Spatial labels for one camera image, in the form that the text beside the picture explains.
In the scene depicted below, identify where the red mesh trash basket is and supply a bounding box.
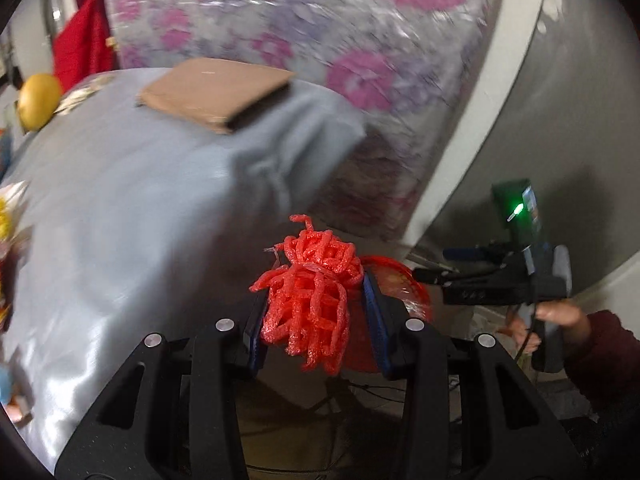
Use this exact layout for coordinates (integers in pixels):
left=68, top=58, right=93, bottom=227
left=343, top=256, right=433, bottom=380

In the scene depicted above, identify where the red foam fruit net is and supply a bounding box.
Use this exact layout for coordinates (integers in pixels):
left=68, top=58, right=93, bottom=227
left=250, top=214, right=364, bottom=376

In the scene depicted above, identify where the orange box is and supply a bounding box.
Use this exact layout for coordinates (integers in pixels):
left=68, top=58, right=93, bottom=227
left=1, top=394, right=32, bottom=426

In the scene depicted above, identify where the clear plastic candy bag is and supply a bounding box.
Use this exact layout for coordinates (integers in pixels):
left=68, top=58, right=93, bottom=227
left=1, top=181, right=28, bottom=333

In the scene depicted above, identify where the person's right hand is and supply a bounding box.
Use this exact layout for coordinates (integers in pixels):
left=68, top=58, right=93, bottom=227
left=498, top=300, right=591, bottom=354

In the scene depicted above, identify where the light blue tablecloth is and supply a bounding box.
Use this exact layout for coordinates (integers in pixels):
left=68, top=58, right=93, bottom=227
left=3, top=68, right=364, bottom=468

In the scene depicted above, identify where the brown cardboard book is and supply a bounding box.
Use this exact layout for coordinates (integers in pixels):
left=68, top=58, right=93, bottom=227
left=139, top=58, right=294, bottom=134

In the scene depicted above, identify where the floral plastic-wrapped mattress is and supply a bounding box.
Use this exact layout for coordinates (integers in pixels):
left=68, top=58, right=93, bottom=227
left=105, top=0, right=497, bottom=240

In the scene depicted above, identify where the crumpled paper wrapper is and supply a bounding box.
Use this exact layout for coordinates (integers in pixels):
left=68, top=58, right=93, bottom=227
left=54, top=74, right=115, bottom=115

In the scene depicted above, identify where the yellow pomelo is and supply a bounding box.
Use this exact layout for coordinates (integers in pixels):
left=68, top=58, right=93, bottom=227
left=16, top=73, right=63, bottom=132

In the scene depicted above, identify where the red pillow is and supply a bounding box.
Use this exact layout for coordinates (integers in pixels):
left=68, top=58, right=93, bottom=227
left=53, top=0, right=115, bottom=92

